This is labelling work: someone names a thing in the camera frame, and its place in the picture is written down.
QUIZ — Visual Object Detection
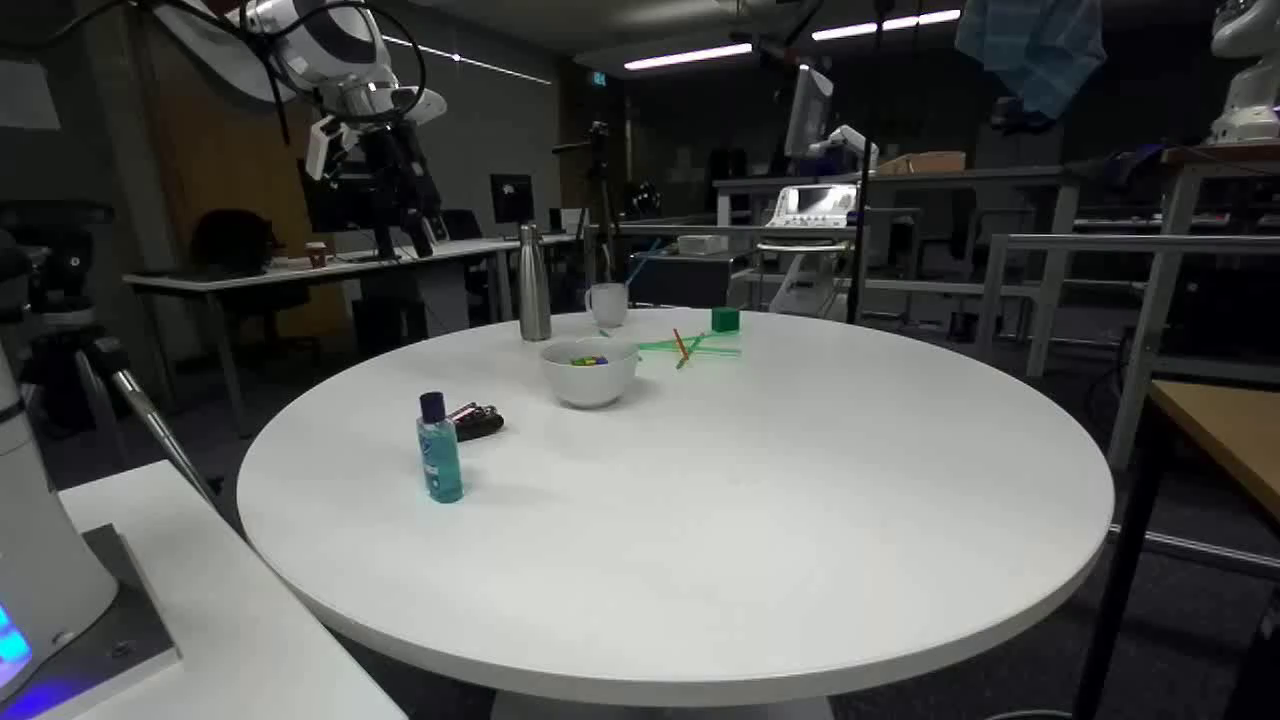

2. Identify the white bowl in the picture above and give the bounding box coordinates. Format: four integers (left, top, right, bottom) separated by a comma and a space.
536, 338, 646, 413

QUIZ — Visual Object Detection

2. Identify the ceiling light tube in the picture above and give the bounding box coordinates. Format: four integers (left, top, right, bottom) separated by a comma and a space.
807, 5, 965, 44
622, 42, 762, 78

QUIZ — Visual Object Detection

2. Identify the white robot side table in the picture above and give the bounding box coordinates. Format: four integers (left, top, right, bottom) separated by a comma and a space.
53, 455, 407, 720

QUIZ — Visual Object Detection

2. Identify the grey slanted tripod leg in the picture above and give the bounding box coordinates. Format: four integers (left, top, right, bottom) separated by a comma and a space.
109, 361, 207, 497

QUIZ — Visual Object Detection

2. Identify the teal bottle with blue cap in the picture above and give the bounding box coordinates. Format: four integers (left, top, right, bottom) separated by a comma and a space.
417, 387, 469, 507

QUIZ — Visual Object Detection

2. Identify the black office chair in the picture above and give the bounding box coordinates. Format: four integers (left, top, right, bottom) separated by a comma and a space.
184, 209, 283, 279

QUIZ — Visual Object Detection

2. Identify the large black monitor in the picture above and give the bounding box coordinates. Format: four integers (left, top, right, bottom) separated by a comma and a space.
300, 170, 404, 264

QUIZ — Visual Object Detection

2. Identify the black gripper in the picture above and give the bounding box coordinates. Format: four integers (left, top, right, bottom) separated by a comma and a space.
342, 119, 444, 261

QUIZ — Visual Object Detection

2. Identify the white mug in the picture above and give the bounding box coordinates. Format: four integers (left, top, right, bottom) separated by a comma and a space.
579, 279, 638, 338

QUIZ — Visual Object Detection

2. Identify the black knife set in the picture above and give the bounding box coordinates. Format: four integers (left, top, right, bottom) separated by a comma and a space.
450, 398, 509, 444

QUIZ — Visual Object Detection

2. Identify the hanging blue cloth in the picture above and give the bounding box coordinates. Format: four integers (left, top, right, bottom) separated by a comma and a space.
952, 0, 1111, 128

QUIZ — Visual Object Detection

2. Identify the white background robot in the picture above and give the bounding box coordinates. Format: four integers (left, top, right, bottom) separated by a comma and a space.
1205, 0, 1280, 149

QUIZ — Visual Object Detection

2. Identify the small black monitor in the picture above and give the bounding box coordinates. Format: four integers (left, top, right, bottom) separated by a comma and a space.
485, 172, 540, 229

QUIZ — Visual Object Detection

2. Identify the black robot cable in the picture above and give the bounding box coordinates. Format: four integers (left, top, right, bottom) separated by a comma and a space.
155, 0, 434, 143

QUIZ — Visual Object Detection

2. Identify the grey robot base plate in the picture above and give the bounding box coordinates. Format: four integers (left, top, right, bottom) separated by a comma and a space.
0, 519, 184, 720

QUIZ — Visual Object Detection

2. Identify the long white office desk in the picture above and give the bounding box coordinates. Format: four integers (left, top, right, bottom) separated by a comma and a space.
121, 235, 527, 413

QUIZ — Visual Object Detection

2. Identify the stainless steel water bottle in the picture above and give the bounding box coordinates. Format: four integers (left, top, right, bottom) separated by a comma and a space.
516, 219, 556, 346

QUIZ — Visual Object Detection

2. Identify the wooden table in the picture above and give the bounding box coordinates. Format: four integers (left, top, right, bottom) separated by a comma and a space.
1072, 378, 1280, 720

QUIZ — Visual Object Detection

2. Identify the metal frame robot stand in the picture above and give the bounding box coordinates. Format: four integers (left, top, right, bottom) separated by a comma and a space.
975, 136, 1280, 471

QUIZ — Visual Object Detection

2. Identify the long green stick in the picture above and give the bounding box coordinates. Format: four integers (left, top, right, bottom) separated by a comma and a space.
631, 338, 741, 363

